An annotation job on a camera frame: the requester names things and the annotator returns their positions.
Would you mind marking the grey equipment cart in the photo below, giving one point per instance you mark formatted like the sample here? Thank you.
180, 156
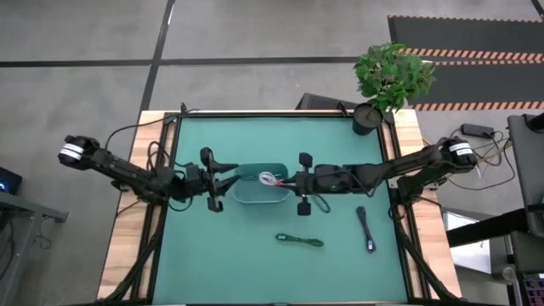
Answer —
527, 170

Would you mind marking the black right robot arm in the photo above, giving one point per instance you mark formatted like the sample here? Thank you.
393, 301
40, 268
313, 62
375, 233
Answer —
404, 166

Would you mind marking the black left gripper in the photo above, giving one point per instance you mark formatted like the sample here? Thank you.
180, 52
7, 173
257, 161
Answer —
195, 178

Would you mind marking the black flat screen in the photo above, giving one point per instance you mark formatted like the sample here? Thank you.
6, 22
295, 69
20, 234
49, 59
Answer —
323, 103

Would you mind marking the black metal beam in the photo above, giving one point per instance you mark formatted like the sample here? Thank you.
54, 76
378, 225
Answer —
484, 229

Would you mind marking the black power adapter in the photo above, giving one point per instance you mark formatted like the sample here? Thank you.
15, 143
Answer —
478, 130

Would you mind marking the teal plastic bin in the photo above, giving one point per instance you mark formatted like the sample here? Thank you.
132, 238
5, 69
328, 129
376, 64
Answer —
255, 194

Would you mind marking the colourful keyboard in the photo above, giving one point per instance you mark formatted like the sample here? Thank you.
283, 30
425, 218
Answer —
533, 289

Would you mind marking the green table mat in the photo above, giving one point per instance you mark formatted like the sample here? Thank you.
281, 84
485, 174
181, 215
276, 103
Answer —
255, 268

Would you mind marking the black hazard-striped floor mat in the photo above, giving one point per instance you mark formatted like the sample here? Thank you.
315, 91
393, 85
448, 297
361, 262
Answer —
480, 85
467, 36

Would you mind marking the grey metal desk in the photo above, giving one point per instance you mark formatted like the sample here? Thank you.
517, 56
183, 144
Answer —
25, 206

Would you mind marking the small grey metal bracket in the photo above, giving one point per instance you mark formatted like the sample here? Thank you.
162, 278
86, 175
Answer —
393, 183

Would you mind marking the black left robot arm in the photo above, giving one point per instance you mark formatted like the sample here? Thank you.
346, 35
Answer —
127, 172

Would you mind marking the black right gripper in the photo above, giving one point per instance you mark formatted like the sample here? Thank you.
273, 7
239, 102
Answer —
308, 183

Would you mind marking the black device with blue light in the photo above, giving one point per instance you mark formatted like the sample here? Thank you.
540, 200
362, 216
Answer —
10, 180

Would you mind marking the black plant pot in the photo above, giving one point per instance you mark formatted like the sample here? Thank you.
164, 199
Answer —
365, 119

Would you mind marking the white floor panel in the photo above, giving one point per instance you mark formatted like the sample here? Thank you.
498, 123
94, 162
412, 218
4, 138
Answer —
472, 257

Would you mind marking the green leafy plant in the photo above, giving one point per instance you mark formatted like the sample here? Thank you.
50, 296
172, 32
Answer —
391, 76

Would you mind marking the black table frame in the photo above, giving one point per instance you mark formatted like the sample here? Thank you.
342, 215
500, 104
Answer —
159, 255

